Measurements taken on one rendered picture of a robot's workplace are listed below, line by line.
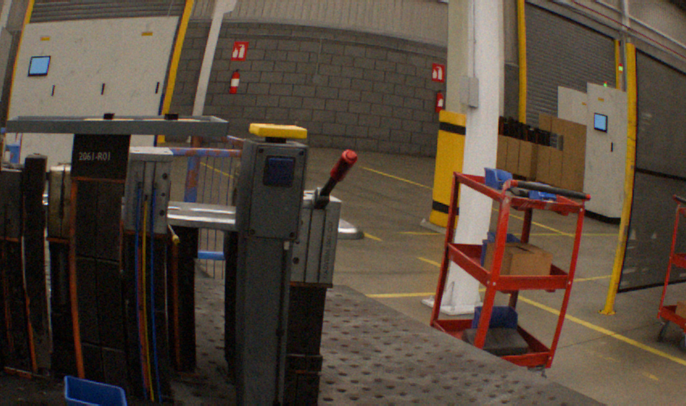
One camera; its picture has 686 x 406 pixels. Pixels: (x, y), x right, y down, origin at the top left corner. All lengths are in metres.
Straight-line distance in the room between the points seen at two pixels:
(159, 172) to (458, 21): 7.40
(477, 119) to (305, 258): 4.00
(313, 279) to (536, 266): 2.27
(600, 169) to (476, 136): 6.47
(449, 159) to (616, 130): 3.75
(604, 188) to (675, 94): 5.64
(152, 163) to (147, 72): 8.22
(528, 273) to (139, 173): 2.46
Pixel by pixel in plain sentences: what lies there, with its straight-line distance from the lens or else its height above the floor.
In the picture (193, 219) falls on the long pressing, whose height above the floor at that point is 1.00.
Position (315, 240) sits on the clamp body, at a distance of 1.30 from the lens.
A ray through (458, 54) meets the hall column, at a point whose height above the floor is 1.72.
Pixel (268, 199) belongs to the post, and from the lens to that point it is 1.11.
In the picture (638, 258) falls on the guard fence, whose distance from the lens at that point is 5.78.
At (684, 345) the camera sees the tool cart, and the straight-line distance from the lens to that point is 4.71.
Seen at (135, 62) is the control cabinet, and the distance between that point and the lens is 9.41.
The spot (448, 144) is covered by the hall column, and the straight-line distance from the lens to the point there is 8.47.
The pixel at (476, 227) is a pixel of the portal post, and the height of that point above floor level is 0.51.
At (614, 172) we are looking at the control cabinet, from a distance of 11.34.
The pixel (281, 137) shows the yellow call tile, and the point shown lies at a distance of 1.11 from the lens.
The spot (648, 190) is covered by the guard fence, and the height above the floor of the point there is 0.91.
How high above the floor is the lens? 1.22
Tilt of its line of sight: 7 degrees down
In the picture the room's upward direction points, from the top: 7 degrees clockwise
